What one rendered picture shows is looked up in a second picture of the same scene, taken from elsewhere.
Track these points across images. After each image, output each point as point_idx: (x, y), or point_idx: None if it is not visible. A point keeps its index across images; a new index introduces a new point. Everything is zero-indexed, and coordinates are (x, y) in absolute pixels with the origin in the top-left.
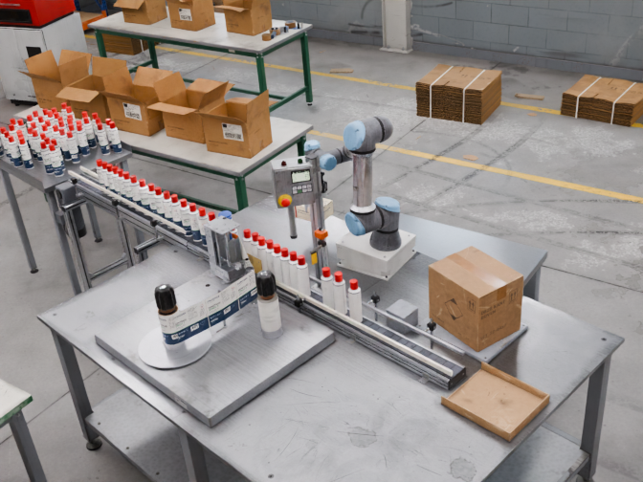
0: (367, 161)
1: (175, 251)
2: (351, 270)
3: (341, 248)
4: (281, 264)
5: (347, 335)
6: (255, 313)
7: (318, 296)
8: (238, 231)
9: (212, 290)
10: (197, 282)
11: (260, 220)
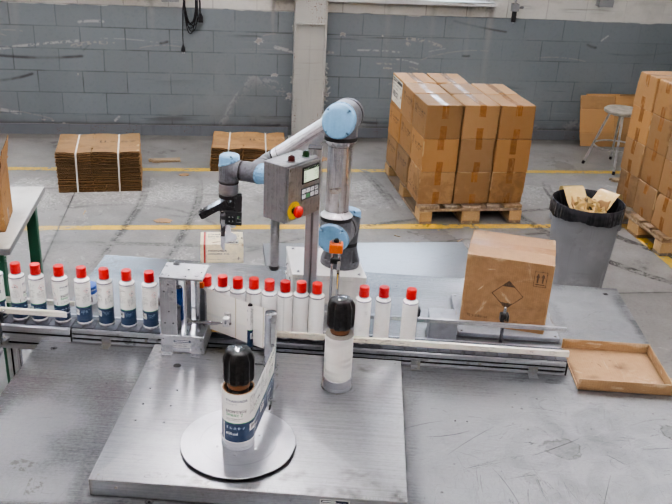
0: (351, 152)
1: (53, 347)
2: None
3: (299, 279)
4: (284, 303)
5: (406, 363)
6: (286, 373)
7: None
8: (116, 304)
9: (192, 368)
10: (158, 366)
11: None
